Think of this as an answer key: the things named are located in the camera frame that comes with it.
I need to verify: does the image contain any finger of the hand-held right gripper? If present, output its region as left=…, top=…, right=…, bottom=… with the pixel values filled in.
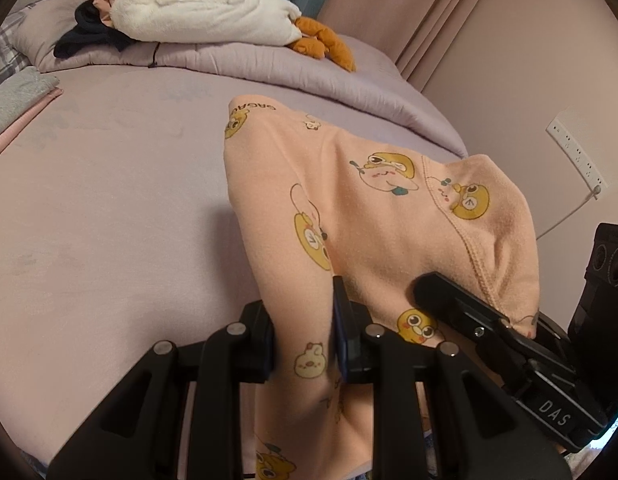
left=413, top=271, right=572, bottom=397

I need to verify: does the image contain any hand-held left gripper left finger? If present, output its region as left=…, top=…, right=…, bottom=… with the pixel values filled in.
left=46, top=300, right=277, bottom=480

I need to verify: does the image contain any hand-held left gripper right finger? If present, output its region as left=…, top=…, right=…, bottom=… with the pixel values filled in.
left=331, top=275, right=572, bottom=480

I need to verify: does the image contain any orange cartoon print shirt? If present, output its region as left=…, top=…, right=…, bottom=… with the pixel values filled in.
left=224, top=94, right=542, bottom=480

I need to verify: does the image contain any purple bed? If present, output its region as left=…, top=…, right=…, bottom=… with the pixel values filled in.
left=0, top=0, right=470, bottom=466

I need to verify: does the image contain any purple duvet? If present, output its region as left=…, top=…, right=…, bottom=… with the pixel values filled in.
left=151, top=32, right=470, bottom=158

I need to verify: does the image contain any pink curtain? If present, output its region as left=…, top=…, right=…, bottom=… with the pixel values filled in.
left=316, top=0, right=560, bottom=93

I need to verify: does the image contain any folded pink cloth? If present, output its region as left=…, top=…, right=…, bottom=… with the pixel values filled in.
left=0, top=87, right=64, bottom=166

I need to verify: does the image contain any white plush goose toy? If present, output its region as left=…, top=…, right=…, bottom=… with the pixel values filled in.
left=110, top=0, right=357, bottom=72

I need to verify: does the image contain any folded grey cloth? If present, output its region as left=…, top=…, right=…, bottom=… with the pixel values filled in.
left=0, top=67, right=60, bottom=133

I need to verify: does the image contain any dark navy cloth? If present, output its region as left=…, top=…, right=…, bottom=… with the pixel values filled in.
left=54, top=0, right=134, bottom=59

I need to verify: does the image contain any small pink cloth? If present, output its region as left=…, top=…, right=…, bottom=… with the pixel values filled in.
left=95, top=0, right=120, bottom=28

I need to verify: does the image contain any purple pillow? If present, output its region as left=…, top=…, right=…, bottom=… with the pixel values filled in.
left=11, top=0, right=157, bottom=73

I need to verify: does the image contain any grey plaid blanket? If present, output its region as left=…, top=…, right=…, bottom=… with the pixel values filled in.
left=0, top=12, right=32, bottom=93

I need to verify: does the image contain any white cable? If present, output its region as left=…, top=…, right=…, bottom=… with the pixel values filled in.
left=535, top=187, right=602, bottom=241

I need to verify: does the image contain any white wall power strip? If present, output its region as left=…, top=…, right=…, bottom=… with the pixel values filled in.
left=546, top=112, right=610, bottom=197

